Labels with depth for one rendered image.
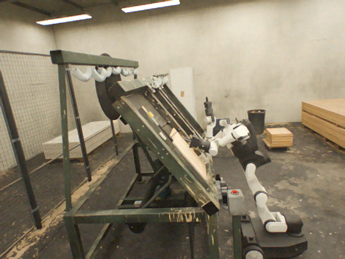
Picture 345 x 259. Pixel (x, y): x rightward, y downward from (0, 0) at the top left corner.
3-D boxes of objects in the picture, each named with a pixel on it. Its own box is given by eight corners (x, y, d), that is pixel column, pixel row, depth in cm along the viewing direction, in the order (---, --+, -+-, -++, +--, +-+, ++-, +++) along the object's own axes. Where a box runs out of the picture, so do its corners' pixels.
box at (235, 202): (244, 216, 183) (243, 196, 179) (229, 216, 185) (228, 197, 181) (241, 207, 195) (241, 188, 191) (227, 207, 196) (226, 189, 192)
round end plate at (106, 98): (108, 127, 242) (94, 49, 224) (102, 127, 243) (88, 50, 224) (129, 113, 319) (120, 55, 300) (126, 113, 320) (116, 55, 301)
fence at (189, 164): (205, 187, 208) (208, 185, 207) (138, 109, 197) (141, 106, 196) (205, 184, 213) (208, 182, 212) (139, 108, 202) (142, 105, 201)
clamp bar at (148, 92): (204, 166, 254) (221, 154, 248) (135, 84, 239) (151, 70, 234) (204, 162, 263) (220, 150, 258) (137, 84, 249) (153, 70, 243)
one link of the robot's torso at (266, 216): (274, 219, 252) (262, 182, 243) (281, 232, 233) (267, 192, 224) (261, 223, 255) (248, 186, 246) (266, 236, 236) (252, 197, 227)
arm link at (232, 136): (225, 148, 177) (245, 136, 166) (218, 137, 179) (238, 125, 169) (230, 147, 185) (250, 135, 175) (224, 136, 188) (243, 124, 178)
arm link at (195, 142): (193, 135, 181) (207, 140, 180) (193, 132, 190) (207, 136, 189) (188, 149, 184) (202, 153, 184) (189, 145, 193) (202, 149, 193)
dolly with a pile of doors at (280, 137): (292, 150, 496) (293, 133, 486) (267, 151, 505) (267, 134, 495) (284, 142, 554) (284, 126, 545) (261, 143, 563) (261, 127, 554)
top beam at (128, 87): (116, 99, 171) (126, 91, 169) (108, 89, 170) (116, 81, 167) (161, 83, 384) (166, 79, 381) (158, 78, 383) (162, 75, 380)
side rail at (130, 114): (200, 206, 186) (211, 199, 183) (111, 105, 173) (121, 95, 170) (200, 202, 191) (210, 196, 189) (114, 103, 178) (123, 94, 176)
